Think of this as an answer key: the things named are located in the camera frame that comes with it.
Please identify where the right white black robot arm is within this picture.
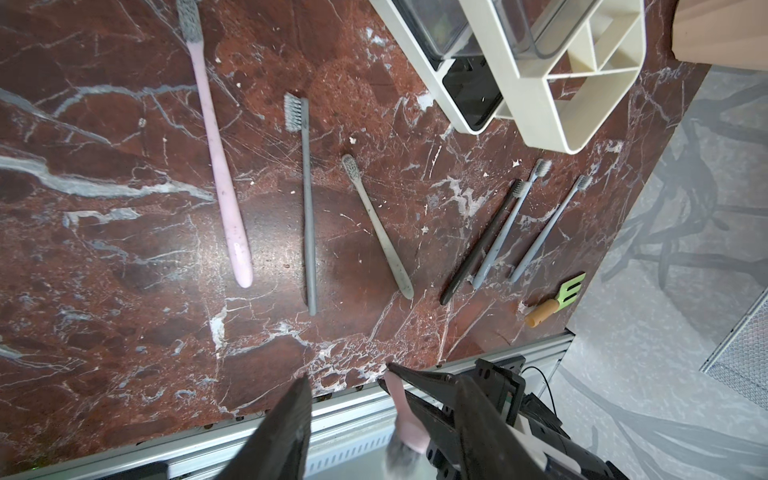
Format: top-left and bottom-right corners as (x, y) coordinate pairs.
(378, 356), (625, 479)

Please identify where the beige toothbrush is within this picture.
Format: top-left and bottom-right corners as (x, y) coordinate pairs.
(341, 154), (414, 300)

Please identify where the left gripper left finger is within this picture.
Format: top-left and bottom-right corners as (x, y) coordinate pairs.
(216, 376), (312, 480)

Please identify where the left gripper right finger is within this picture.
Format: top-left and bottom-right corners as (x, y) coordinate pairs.
(454, 376), (540, 479)

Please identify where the green toy garden fork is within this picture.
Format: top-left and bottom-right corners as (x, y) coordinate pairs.
(525, 272), (586, 328)

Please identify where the pink toothbrush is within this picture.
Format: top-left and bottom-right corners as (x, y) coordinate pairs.
(175, 0), (253, 288)
(383, 370), (431, 479)

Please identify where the white wire mesh basket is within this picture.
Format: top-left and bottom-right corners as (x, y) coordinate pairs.
(700, 290), (767, 410)

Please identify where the blue grey toothbrush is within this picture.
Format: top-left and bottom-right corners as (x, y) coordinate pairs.
(509, 175), (593, 282)

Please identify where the aluminium mounting rail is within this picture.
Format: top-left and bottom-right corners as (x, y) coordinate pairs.
(31, 352), (587, 479)

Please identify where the black toothbrush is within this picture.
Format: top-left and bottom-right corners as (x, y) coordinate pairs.
(439, 179), (524, 306)

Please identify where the beige ribbed flower pot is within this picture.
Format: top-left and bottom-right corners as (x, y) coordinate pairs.
(672, 0), (767, 71)

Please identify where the dark grey toothbrush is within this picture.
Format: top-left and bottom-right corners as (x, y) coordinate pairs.
(284, 92), (318, 316)

